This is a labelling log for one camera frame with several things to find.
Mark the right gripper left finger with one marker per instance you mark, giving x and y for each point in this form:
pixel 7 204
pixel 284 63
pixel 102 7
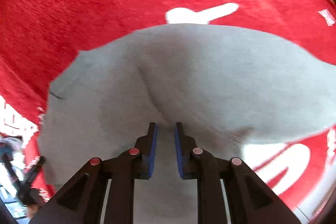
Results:
pixel 102 191

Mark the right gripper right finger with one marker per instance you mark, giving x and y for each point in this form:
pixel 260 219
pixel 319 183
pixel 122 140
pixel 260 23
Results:
pixel 228 191

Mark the grey small shirt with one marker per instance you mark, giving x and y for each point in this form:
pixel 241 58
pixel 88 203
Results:
pixel 228 86

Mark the floral patterned clothes pile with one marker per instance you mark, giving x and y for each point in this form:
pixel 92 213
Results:
pixel 10 146

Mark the red blanket white characters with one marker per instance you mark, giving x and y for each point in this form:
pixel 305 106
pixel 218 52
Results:
pixel 41 38

